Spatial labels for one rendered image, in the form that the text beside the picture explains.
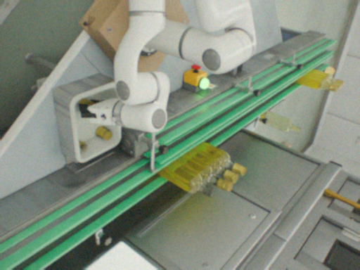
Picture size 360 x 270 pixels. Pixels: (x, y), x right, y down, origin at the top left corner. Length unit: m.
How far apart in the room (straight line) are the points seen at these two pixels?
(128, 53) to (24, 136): 0.41
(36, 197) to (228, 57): 0.66
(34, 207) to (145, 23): 0.58
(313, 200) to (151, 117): 0.83
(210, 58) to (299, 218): 0.71
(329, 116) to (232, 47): 6.62
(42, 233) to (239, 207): 0.68
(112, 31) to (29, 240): 0.59
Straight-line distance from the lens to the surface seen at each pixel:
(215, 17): 0.89
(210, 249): 1.16
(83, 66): 1.07
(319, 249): 1.33
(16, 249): 0.99
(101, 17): 1.00
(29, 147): 1.07
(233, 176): 1.22
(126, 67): 0.78
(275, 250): 1.21
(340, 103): 7.32
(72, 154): 1.09
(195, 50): 0.93
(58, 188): 1.09
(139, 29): 0.81
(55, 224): 1.02
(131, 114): 0.86
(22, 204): 1.07
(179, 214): 1.25
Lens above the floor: 1.57
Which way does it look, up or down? 31 degrees down
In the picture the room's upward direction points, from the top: 116 degrees clockwise
